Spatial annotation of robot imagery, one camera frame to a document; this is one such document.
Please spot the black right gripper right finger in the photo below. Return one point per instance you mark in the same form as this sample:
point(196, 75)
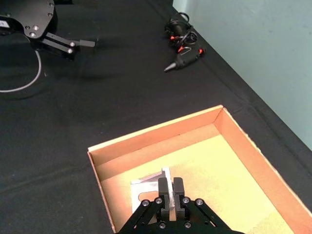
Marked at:
point(178, 186)

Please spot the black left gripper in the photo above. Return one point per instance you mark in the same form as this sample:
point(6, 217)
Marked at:
point(36, 14)

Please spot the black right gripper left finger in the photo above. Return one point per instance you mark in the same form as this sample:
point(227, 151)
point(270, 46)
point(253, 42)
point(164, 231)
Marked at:
point(162, 186)

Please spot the silver metal corner bracket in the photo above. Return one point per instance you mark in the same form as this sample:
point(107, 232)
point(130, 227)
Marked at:
point(146, 192)

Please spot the shallow brown cardboard tray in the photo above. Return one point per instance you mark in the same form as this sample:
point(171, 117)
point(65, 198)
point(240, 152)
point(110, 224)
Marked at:
point(243, 170)

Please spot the black table cloth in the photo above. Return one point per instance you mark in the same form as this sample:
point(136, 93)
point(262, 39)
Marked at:
point(122, 97)

